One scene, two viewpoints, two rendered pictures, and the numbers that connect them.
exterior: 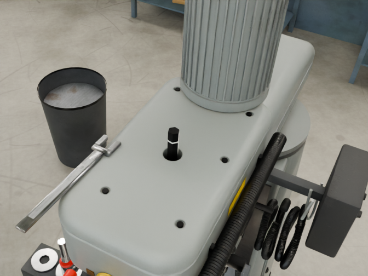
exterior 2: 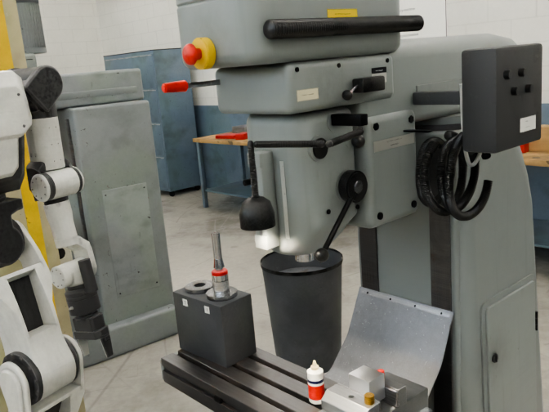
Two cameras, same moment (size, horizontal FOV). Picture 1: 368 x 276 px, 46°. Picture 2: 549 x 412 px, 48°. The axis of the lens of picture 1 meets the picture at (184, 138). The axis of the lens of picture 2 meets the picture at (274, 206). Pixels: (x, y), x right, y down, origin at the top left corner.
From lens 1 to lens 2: 1.14 m
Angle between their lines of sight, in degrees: 37
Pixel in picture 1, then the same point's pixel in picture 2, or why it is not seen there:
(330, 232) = (479, 106)
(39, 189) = not seen: hidden behind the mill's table
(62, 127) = (282, 303)
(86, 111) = (311, 281)
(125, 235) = not seen: outside the picture
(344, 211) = (483, 61)
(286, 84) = (461, 38)
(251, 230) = (441, 235)
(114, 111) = not seen: hidden behind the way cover
